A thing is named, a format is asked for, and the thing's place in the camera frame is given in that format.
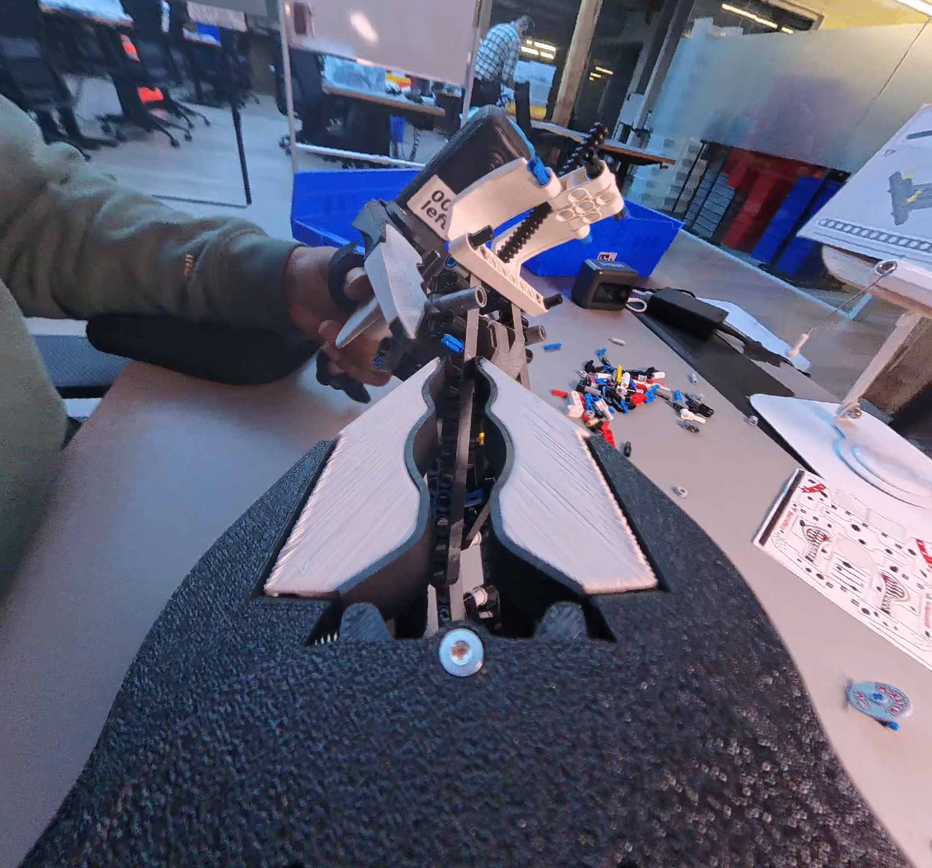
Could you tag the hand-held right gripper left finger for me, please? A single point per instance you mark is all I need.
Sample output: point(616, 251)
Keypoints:
point(342, 519)

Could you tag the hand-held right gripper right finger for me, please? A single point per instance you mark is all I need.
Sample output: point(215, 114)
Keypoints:
point(575, 519)

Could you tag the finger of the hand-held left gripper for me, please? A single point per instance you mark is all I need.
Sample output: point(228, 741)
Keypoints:
point(391, 271)

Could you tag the toy brick model car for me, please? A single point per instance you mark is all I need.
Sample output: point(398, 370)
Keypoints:
point(459, 431)

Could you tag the instruction booklet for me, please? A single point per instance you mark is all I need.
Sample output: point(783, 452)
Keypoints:
point(896, 198)

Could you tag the person's left forearm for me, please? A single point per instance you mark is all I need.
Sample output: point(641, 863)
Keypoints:
point(131, 242)

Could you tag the person's left hand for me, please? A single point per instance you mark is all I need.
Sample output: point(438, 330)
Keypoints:
point(313, 300)

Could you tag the blue storage bin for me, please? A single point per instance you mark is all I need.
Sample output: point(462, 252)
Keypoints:
point(626, 235)
point(342, 206)

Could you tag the dark background table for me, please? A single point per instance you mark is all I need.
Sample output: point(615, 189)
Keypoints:
point(612, 152)

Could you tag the pile of small brick pieces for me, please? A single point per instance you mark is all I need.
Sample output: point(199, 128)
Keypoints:
point(626, 391)

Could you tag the small black box device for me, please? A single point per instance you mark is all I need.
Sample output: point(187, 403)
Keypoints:
point(605, 286)

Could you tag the black power brick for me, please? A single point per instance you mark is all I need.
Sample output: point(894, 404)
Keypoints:
point(685, 315)

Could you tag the small white stand base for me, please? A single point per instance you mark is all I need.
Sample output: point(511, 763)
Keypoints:
point(765, 337)

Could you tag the sticker sheet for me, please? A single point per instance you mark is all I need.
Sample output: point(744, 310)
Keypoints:
point(859, 562)

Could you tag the red drawer cabinet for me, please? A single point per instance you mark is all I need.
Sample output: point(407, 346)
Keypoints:
point(779, 206)

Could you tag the book stand with white base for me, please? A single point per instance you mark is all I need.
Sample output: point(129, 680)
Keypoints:
point(874, 446)

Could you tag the person's green sweatshirt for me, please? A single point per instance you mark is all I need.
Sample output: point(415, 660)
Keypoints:
point(15, 446)

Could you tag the round grey disc piece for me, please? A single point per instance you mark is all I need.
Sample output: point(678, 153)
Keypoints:
point(878, 699)

